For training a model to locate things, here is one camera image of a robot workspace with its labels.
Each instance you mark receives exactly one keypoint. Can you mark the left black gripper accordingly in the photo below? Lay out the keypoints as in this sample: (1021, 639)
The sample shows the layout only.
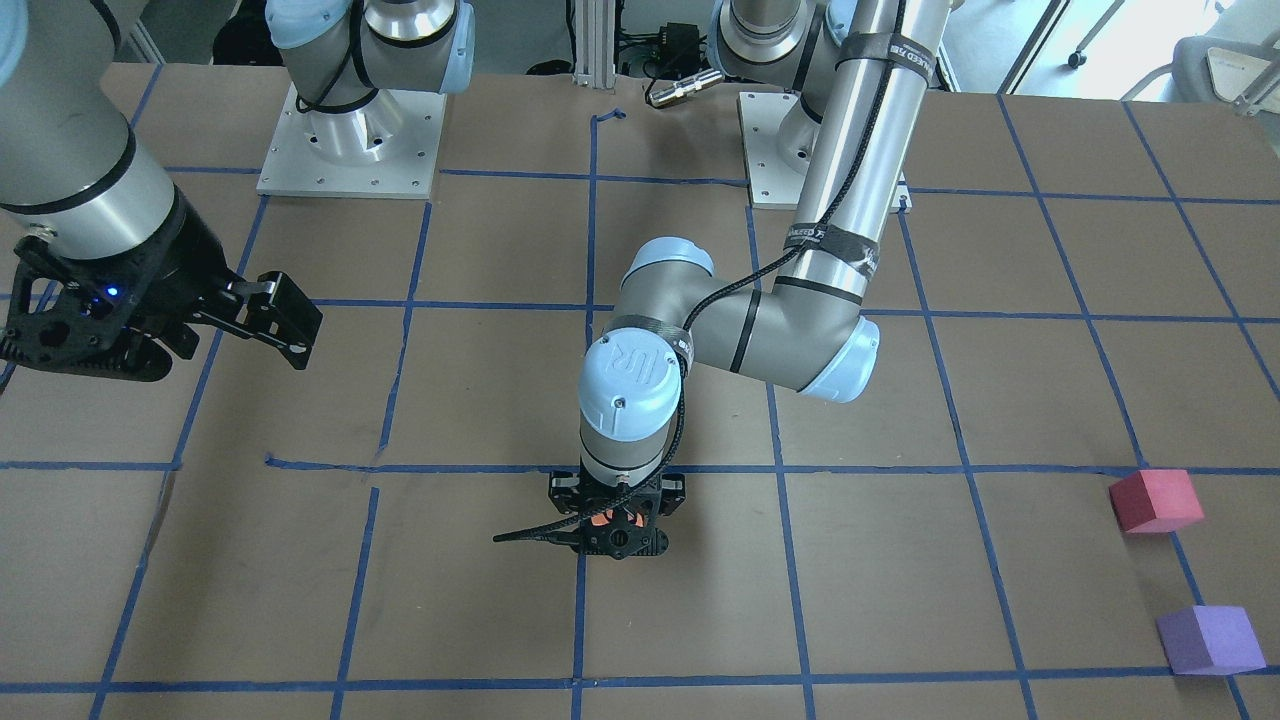
(673, 496)

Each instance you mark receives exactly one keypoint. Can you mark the purple foam cube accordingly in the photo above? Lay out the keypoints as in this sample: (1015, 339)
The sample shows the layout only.
(1210, 641)

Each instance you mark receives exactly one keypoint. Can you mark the orange foam cube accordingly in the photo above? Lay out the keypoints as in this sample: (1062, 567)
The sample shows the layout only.
(615, 518)

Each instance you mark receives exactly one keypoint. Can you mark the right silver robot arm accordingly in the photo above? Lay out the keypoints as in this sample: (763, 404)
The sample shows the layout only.
(74, 172)

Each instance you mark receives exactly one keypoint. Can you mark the aluminium frame post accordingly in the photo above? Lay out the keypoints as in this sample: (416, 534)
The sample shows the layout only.
(594, 28)

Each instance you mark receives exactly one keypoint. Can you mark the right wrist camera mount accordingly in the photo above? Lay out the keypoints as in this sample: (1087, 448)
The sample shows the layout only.
(74, 317)

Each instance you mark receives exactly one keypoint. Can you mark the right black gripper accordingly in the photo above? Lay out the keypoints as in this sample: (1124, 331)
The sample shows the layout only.
(190, 258)

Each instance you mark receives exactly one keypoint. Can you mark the brown paper table cover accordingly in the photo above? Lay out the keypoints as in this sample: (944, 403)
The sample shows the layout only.
(1056, 497)

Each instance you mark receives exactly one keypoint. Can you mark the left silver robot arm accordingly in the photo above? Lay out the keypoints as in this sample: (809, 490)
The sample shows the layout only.
(797, 322)

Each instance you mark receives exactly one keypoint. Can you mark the silver metal connector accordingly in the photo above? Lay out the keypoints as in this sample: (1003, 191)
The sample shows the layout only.
(682, 89)

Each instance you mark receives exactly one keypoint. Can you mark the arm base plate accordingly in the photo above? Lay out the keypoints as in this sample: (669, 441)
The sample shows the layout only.
(778, 138)
(386, 150)

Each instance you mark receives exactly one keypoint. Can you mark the red foam cube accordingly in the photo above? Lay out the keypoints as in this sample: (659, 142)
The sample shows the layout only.
(1155, 501)

